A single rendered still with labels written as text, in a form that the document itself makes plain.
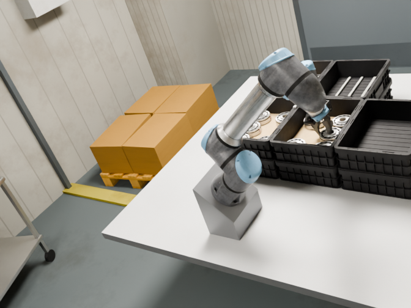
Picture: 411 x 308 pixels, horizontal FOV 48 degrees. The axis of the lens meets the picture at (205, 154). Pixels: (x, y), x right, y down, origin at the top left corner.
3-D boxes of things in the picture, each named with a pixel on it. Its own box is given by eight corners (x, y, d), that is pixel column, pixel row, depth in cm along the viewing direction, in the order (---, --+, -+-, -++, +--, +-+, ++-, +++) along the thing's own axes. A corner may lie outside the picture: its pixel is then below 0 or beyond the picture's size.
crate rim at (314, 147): (333, 153, 189) (332, 148, 188) (269, 146, 207) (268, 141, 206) (365, 102, 213) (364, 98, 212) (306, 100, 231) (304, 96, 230)
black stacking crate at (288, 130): (336, 171, 194) (332, 148, 188) (274, 162, 212) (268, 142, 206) (367, 120, 218) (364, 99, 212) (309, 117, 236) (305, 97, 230)
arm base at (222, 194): (235, 212, 190) (246, 202, 182) (205, 193, 190) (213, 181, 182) (248, 187, 200) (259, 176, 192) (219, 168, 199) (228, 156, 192)
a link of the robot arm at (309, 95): (336, 94, 148) (334, 107, 195) (312, 70, 150) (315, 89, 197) (309, 120, 150) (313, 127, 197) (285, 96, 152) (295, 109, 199)
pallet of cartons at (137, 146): (169, 117, 476) (155, 82, 455) (235, 120, 428) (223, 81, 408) (97, 184, 406) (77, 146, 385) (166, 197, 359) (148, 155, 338)
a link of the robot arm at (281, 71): (217, 174, 182) (304, 77, 148) (192, 147, 185) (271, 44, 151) (232, 164, 191) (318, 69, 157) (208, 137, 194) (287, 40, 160)
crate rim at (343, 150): (410, 161, 171) (410, 155, 170) (333, 153, 189) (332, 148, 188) (436, 105, 195) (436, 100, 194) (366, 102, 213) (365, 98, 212)
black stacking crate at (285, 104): (273, 162, 212) (268, 142, 206) (221, 156, 230) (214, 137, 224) (308, 117, 236) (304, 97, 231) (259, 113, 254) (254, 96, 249)
